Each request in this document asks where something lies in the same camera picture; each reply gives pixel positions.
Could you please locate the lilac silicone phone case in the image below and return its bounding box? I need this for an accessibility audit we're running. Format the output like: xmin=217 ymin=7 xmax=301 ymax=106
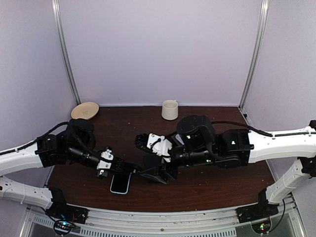
xmin=175 ymin=134 xmax=184 ymax=145

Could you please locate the black phone case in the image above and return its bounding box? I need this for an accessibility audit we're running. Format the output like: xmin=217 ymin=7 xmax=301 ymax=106
xmin=143 ymin=154 xmax=162 ymax=170

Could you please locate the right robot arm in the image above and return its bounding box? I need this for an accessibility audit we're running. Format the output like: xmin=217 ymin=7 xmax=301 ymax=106
xmin=135 ymin=115 xmax=316 ymax=218

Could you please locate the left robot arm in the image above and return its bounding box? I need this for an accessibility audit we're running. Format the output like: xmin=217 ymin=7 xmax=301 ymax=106
xmin=0 ymin=118 xmax=142 ymax=219

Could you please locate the phone in light-blue case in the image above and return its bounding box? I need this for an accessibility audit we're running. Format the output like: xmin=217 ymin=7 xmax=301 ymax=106
xmin=110 ymin=173 xmax=132 ymax=195

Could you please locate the cream textured mug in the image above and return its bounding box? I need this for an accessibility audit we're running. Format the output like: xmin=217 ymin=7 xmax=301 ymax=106
xmin=161 ymin=100 xmax=178 ymax=120

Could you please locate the beige ceramic plate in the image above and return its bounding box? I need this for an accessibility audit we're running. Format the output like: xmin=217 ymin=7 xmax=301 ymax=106
xmin=71 ymin=102 xmax=99 ymax=120

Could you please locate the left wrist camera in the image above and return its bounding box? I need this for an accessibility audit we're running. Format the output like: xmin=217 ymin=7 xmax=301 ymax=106
xmin=97 ymin=146 xmax=114 ymax=179

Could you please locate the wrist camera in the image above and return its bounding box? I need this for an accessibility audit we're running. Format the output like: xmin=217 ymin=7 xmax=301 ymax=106
xmin=134 ymin=133 xmax=176 ymax=163
xmin=97 ymin=146 xmax=114 ymax=179

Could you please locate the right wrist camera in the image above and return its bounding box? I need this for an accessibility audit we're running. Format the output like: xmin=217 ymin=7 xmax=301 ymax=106
xmin=134 ymin=133 xmax=176 ymax=163

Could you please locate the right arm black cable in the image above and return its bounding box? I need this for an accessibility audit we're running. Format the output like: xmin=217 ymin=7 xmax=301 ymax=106
xmin=209 ymin=120 xmax=316 ymax=138

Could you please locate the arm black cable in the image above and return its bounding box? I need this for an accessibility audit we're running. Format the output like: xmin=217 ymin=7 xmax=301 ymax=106
xmin=0 ymin=120 xmax=71 ymax=156
xmin=209 ymin=120 xmax=316 ymax=138

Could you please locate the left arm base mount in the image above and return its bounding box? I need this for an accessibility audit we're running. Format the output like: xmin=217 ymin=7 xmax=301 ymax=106
xmin=46 ymin=205 xmax=88 ymax=224

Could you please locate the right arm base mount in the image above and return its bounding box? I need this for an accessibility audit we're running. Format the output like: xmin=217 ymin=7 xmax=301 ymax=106
xmin=236 ymin=203 xmax=279 ymax=223

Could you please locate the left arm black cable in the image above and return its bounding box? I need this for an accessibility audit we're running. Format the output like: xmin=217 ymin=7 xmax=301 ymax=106
xmin=0 ymin=120 xmax=71 ymax=156

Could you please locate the left aluminium corner post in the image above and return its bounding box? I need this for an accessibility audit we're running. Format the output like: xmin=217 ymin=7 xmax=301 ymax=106
xmin=51 ymin=0 xmax=81 ymax=105

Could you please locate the aluminium corner post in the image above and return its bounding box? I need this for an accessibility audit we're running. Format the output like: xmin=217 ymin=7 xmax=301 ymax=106
xmin=51 ymin=0 xmax=81 ymax=105
xmin=239 ymin=0 xmax=270 ymax=110

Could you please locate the right aluminium corner post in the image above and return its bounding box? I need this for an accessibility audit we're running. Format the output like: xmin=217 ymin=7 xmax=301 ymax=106
xmin=239 ymin=0 xmax=270 ymax=110

